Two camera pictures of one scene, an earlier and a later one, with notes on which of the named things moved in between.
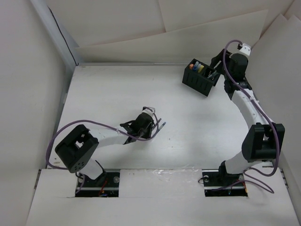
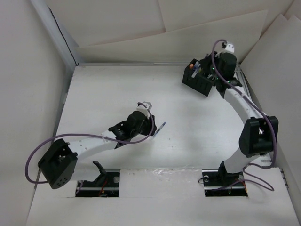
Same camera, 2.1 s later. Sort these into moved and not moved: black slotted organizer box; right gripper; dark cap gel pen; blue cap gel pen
Moved: dark cap gel pen; right gripper
Not moved: black slotted organizer box; blue cap gel pen
